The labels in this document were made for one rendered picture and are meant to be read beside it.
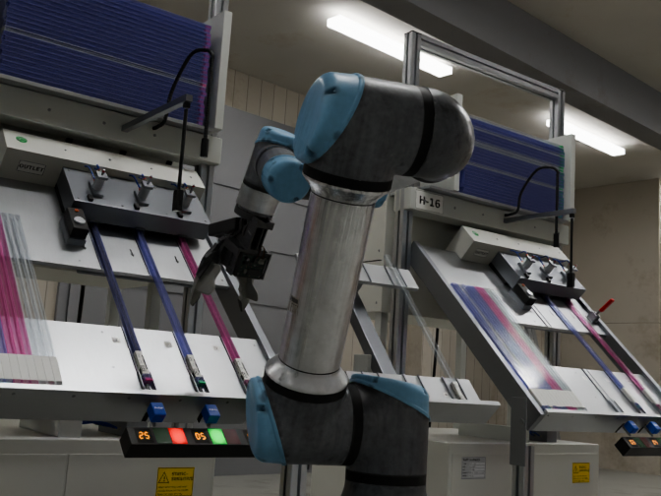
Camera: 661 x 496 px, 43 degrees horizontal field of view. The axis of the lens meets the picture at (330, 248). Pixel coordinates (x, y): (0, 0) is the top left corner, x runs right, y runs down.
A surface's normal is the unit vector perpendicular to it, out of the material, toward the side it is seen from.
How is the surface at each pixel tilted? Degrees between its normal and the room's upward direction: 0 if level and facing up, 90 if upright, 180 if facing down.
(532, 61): 90
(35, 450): 90
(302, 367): 113
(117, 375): 43
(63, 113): 90
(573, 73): 90
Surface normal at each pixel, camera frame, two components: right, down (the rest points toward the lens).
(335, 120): 0.22, 0.23
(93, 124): 0.61, -0.09
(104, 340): 0.46, -0.78
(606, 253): -0.73, -0.15
